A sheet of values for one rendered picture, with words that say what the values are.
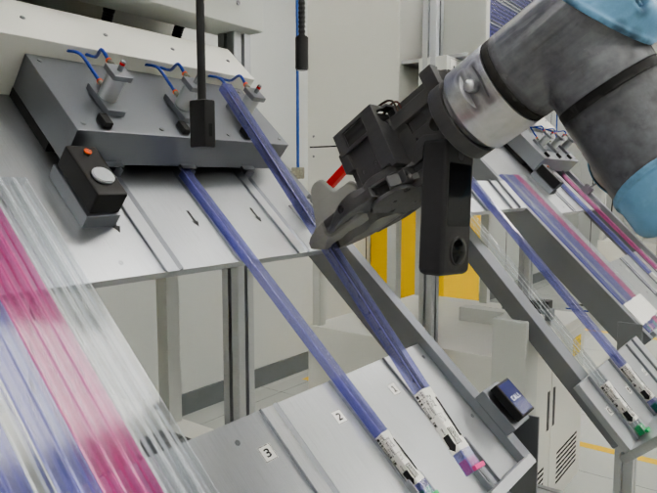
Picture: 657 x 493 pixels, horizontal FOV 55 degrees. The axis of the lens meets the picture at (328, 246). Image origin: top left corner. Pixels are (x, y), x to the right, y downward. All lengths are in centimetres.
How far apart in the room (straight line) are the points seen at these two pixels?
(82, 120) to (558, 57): 48
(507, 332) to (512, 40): 68
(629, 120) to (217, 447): 41
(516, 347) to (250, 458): 62
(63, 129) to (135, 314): 208
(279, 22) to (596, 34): 303
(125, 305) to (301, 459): 218
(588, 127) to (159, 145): 50
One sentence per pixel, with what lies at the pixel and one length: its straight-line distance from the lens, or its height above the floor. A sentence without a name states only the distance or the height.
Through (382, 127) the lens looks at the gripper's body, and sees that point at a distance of 56.
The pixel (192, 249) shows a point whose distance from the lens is 74.
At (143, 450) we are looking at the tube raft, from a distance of 53.
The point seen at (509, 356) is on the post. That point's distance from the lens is 111.
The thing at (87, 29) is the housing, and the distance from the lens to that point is 88.
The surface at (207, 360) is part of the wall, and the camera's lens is 309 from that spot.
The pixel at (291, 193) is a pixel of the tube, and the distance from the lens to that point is 67.
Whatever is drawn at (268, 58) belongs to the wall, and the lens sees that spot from 335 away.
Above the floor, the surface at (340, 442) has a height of 80.
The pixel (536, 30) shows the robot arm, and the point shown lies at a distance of 49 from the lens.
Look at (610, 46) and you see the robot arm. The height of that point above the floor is 115.
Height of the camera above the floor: 106
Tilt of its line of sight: 6 degrees down
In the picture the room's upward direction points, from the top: straight up
